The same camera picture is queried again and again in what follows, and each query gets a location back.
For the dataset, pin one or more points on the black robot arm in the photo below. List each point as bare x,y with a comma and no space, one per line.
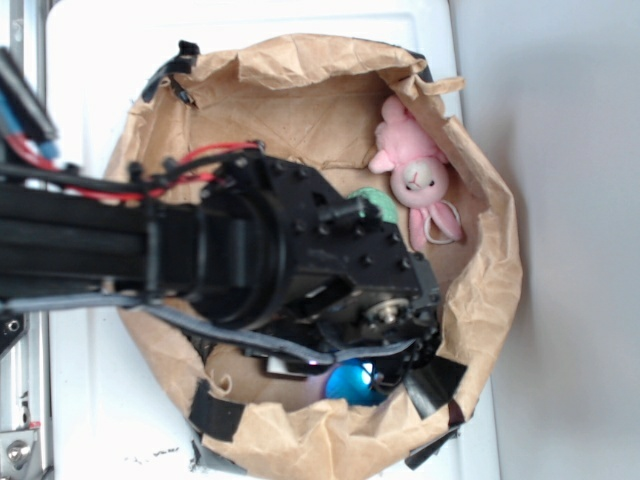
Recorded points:
69,241

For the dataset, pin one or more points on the pink plush bunny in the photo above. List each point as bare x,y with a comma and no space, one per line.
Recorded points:
419,178

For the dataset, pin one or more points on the aluminium frame rail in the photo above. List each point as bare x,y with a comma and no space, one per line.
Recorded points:
27,450

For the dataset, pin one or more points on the brown paper bag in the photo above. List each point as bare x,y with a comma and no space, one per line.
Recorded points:
316,99

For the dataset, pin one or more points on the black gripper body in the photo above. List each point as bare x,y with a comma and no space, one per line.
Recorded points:
310,276

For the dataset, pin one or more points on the green foam ball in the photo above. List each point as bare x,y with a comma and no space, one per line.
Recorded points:
381,200

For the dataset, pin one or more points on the blue foam ball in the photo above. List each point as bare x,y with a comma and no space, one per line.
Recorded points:
352,381

